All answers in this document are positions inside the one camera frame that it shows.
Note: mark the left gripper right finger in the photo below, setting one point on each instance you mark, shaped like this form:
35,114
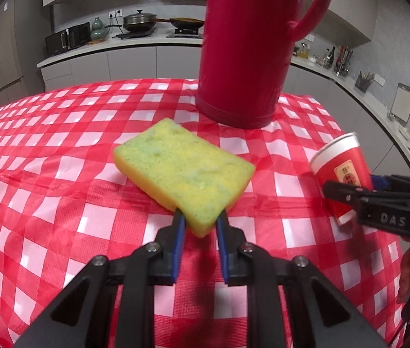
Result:
289,298

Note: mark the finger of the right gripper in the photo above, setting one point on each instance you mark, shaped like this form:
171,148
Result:
345,193
391,183

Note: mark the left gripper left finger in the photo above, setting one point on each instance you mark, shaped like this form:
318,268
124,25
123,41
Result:
80,315

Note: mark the red paper cup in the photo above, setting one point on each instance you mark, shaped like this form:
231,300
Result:
341,160

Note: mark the yellow sponge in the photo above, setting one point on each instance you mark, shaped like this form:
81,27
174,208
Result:
180,170

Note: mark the white cutting board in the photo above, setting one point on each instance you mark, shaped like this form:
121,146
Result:
401,106

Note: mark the utensil holder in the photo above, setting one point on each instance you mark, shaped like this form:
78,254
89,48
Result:
364,80

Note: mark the red thermos flask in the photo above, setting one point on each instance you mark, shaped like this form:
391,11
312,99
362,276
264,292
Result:
246,52

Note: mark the black wok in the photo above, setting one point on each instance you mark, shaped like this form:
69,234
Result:
182,23

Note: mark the gas stove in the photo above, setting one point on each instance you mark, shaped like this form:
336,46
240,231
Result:
176,33

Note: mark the pot with lid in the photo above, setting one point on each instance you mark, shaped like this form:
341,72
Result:
139,21

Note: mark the black microwave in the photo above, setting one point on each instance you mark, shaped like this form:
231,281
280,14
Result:
67,39

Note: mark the green ceramic vase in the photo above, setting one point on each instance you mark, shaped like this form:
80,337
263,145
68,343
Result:
98,30

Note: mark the beige refrigerator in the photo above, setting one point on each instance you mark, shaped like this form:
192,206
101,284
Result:
24,25

